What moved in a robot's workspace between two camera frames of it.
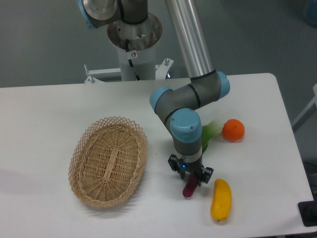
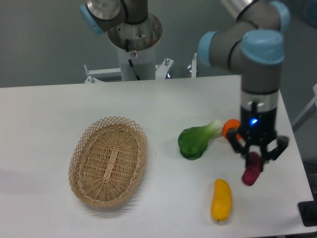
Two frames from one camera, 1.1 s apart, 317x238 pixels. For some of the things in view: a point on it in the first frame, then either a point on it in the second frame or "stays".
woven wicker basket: [106, 160] stays
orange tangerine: [233, 130] stays
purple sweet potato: [191, 186] -> [254, 166]
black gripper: [196, 167] -> [257, 126]
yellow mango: [221, 200] stays
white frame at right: [310, 110] stays
